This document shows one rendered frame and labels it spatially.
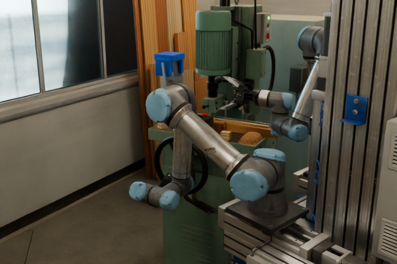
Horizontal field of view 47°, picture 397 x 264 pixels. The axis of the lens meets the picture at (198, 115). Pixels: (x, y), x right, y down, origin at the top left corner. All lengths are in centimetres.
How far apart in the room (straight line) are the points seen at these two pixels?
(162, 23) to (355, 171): 270
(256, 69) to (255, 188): 103
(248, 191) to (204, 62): 90
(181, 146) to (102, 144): 201
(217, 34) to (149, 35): 164
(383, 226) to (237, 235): 55
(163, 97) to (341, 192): 71
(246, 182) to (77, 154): 225
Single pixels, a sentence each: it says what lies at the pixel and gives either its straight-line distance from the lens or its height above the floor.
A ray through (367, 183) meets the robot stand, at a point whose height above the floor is 99.
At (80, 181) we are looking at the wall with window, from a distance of 370.
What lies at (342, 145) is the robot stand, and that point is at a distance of 165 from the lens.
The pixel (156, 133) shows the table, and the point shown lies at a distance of 240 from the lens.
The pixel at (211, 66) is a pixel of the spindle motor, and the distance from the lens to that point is 225.
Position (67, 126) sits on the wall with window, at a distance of 348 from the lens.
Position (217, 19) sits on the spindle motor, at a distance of 222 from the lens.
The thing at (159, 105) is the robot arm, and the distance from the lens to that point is 162.
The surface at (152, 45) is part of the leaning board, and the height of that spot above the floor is 114.
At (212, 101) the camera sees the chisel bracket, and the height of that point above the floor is 106.
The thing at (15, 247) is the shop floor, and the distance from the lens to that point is 328.
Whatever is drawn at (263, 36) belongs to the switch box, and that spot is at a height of 136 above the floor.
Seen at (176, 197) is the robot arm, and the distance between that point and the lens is 181.
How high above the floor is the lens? 163
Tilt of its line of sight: 16 degrees down
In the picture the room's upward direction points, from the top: straight up
